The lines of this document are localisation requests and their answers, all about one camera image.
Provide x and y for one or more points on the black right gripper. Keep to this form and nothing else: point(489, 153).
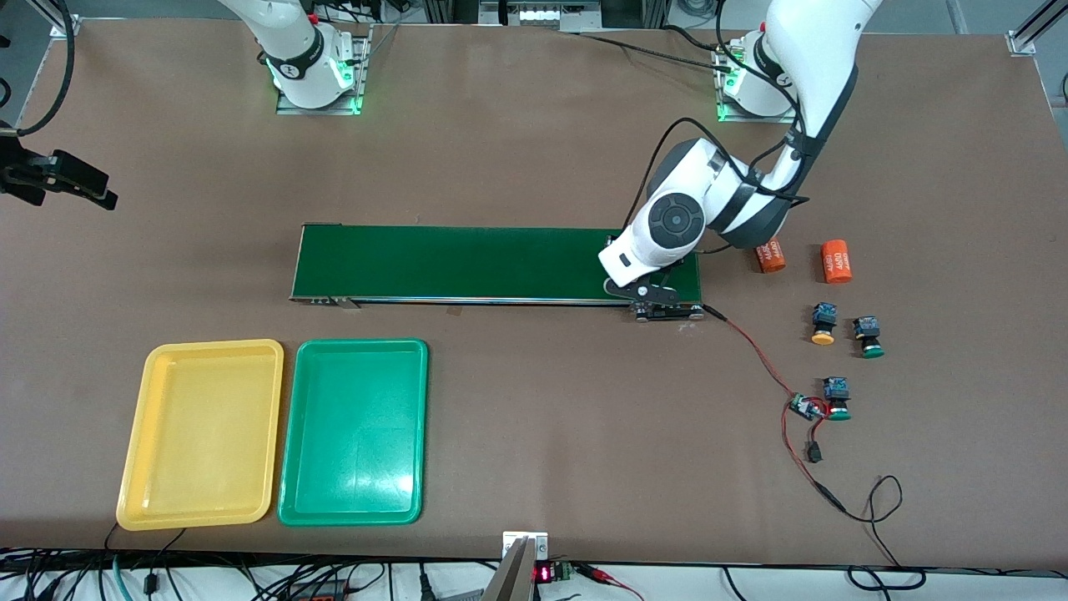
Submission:
point(32, 171)

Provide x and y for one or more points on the orange cylinder printed 4680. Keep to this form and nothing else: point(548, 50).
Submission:
point(836, 262)
point(772, 259)

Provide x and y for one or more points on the yellow mushroom push button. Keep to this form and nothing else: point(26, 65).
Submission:
point(823, 321)

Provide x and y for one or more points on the green mushroom push button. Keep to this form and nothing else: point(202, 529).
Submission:
point(836, 392)
point(868, 331)

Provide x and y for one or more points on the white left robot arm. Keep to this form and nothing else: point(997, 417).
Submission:
point(822, 50)

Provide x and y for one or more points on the yellow plastic tray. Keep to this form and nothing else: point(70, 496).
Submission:
point(200, 434)

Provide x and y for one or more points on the green plastic tray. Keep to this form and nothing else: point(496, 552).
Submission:
point(355, 434)

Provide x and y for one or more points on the green belt mini conveyor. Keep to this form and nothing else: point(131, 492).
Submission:
point(467, 263)

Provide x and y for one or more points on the white device behind table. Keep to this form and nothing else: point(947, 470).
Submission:
point(538, 15)

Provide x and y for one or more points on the grey metal bar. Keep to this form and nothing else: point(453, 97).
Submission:
point(511, 580)

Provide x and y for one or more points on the red LED display module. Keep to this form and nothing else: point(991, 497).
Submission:
point(546, 573)

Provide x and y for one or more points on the red clip lead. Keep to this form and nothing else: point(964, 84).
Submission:
point(605, 576)

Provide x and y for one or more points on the small blue circuit board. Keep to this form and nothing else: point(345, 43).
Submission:
point(805, 407)

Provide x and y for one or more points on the small black inline connector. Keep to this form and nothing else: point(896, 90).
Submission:
point(813, 454)

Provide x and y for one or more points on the aluminium frame post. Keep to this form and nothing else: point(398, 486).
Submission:
point(67, 25)
point(1022, 40)

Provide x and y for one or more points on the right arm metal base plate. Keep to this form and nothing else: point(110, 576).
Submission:
point(365, 58)

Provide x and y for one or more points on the small metal mounting bracket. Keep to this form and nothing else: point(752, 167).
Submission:
point(541, 547)

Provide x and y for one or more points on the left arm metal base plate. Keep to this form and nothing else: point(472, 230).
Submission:
point(751, 118)

